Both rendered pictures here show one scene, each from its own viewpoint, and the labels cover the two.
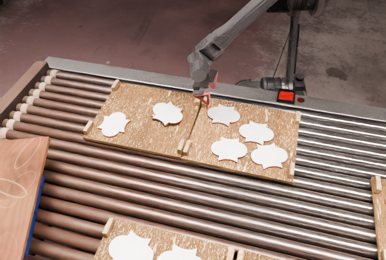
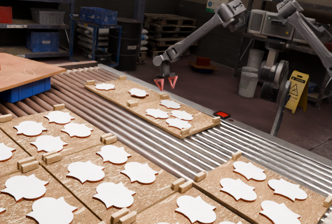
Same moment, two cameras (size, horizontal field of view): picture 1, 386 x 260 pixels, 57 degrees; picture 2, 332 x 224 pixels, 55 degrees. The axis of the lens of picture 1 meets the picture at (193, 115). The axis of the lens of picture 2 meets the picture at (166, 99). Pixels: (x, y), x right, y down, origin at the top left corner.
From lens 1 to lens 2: 1.09 m
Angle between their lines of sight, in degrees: 32
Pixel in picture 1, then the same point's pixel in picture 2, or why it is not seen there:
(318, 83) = not seen: hidden behind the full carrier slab
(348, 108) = (261, 133)
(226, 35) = (182, 43)
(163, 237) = (81, 121)
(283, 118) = (207, 118)
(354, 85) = not seen: outside the picture
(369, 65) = not seen: outside the picture
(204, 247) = (98, 131)
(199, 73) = (157, 60)
